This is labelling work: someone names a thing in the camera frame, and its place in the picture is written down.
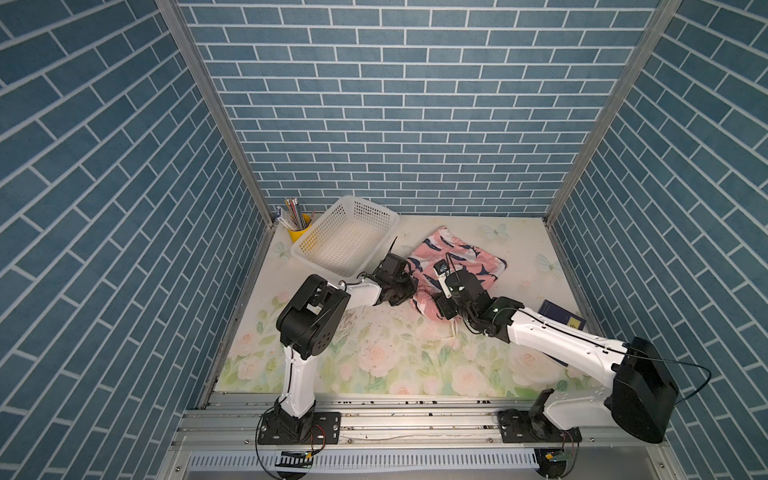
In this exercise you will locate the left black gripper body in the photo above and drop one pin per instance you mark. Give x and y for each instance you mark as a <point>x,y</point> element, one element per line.
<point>400,290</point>

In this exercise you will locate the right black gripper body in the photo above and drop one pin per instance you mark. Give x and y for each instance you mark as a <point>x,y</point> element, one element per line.
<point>448,308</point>

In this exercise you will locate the pink shark print shorts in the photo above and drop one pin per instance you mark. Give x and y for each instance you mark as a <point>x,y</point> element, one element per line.
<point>486,267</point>

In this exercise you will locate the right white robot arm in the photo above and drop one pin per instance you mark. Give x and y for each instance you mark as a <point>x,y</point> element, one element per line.
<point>636,391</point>

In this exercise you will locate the navy blue book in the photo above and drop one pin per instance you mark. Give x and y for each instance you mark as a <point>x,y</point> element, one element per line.
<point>561,315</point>

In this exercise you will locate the white plastic mesh basket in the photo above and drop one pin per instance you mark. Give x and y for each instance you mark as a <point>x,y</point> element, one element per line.
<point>342,241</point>

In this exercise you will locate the yellow metal pencil cup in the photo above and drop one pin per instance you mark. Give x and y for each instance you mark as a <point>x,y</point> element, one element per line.
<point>295,235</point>

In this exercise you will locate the striped pencil bundle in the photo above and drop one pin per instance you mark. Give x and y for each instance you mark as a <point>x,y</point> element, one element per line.
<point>296,215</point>

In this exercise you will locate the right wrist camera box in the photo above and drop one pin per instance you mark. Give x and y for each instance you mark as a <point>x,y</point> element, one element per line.
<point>446,290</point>

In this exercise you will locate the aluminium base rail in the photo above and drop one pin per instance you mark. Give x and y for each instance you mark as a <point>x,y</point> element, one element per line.
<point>228,422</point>

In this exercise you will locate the right aluminium corner post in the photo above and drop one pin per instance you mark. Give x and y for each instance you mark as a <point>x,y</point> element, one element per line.
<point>657,25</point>

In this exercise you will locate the aluminium corner post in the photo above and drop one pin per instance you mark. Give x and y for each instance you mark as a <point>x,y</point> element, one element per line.
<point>173,17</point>
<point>657,25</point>

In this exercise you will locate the left aluminium corner post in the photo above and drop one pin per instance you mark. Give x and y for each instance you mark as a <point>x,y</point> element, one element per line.
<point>173,17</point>

